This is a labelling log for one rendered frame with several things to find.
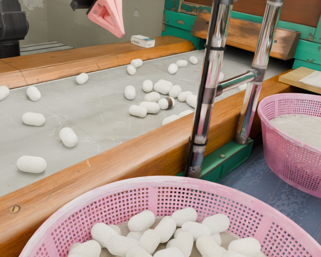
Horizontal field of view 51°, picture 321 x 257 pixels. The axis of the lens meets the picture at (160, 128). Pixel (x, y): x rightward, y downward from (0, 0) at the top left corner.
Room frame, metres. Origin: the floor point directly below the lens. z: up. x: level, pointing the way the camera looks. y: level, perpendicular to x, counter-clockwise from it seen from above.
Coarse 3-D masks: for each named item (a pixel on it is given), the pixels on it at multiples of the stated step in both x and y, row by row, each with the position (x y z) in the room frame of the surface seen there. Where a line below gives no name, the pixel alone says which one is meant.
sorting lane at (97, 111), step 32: (160, 64) 0.86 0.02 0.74; (192, 64) 0.89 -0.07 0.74; (224, 64) 0.93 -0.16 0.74; (64, 96) 0.57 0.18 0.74; (96, 96) 0.59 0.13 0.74; (160, 96) 0.63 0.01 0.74; (224, 96) 0.67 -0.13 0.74; (0, 128) 0.42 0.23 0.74; (32, 128) 0.44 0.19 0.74; (96, 128) 0.46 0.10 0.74; (128, 128) 0.47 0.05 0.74; (0, 160) 0.35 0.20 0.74; (64, 160) 0.36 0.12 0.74; (0, 192) 0.29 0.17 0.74
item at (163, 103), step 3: (162, 99) 0.56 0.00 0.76; (165, 99) 0.57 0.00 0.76; (159, 102) 0.56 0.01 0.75; (162, 102) 0.56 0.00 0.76; (165, 102) 0.56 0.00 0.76; (174, 102) 0.58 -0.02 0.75; (159, 105) 0.56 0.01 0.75; (162, 105) 0.56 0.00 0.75; (165, 105) 0.56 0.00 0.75; (162, 108) 0.56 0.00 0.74; (165, 108) 0.56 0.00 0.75
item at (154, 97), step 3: (150, 93) 0.58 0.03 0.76; (153, 93) 0.59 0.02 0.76; (156, 93) 0.59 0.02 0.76; (147, 96) 0.58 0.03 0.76; (150, 96) 0.58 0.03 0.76; (153, 96) 0.58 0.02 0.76; (156, 96) 0.59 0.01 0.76; (159, 96) 0.59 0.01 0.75; (144, 99) 0.58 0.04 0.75; (147, 99) 0.57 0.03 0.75; (150, 99) 0.57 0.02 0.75; (153, 99) 0.58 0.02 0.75; (156, 99) 0.58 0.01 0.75
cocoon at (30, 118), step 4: (28, 112) 0.45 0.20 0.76; (24, 116) 0.44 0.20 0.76; (28, 116) 0.44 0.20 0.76; (32, 116) 0.44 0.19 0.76; (36, 116) 0.44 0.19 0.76; (40, 116) 0.44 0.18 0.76; (24, 120) 0.44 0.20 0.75; (28, 120) 0.44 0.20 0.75; (32, 120) 0.44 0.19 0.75; (36, 120) 0.44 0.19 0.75; (40, 120) 0.44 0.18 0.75; (44, 120) 0.45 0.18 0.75; (32, 124) 0.44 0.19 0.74; (36, 124) 0.44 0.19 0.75; (40, 124) 0.44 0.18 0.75
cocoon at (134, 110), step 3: (132, 105) 0.53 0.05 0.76; (135, 105) 0.53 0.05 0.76; (129, 108) 0.52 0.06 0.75; (132, 108) 0.52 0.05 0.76; (135, 108) 0.52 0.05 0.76; (138, 108) 0.52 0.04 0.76; (141, 108) 0.52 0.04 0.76; (144, 108) 0.52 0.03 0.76; (129, 111) 0.52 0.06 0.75; (132, 111) 0.52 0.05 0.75; (135, 111) 0.52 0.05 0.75; (138, 111) 0.52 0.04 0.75; (141, 111) 0.52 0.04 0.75; (144, 111) 0.52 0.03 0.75; (132, 114) 0.52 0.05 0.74; (135, 114) 0.52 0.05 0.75; (138, 114) 0.51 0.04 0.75; (141, 114) 0.51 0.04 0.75; (144, 114) 0.52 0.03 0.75
